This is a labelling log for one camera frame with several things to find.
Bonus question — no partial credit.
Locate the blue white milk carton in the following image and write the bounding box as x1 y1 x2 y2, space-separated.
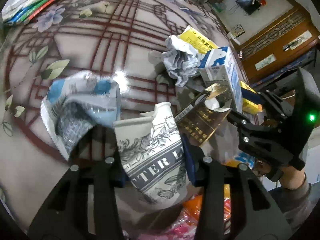
199 47 242 113

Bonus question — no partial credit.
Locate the orange lion snack bag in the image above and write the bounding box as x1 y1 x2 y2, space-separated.
183 152 255 222

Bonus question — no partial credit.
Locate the pink plastic wrapper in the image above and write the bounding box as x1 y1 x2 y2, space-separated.
139 197 232 240

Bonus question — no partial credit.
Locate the brown cigarette pack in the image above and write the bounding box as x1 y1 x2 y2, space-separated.
175 83 232 147

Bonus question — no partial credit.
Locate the yellow medicine packet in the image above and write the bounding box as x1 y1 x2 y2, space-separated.
178 25 219 54

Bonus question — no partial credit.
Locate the printed paper cup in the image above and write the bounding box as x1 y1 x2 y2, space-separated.
113 102 187 210

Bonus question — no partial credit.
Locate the white paper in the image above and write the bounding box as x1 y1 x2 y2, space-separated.
161 35 204 87

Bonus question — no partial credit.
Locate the blue white plastic wrapper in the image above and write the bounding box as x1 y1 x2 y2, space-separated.
40 70 120 161

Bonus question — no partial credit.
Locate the orange yellow snack box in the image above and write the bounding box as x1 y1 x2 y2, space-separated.
240 81 263 115

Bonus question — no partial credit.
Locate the right forearm grey sleeve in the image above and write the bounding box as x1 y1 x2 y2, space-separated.
269 178 319 232

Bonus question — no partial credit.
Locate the person's right hand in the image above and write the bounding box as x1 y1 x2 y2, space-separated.
254 161 306 190

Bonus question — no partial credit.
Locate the wall television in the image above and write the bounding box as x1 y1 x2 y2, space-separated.
236 0 261 15

